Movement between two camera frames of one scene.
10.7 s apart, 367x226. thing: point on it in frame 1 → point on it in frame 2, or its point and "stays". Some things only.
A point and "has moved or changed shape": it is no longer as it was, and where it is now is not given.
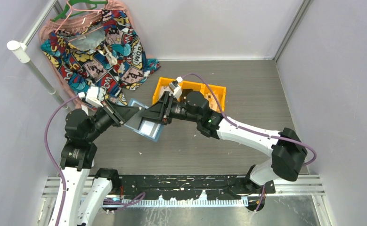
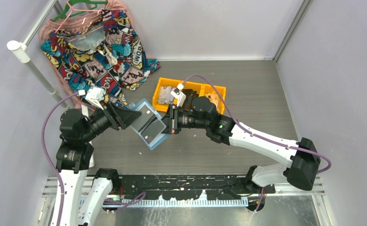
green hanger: x=64 y=12 stays
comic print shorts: x=106 y=54 stays
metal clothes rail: x=22 y=51 stays
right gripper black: x=156 y=111 → x=171 y=120
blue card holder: x=149 y=128 has moved or changed shape
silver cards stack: x=166 y=88 stays
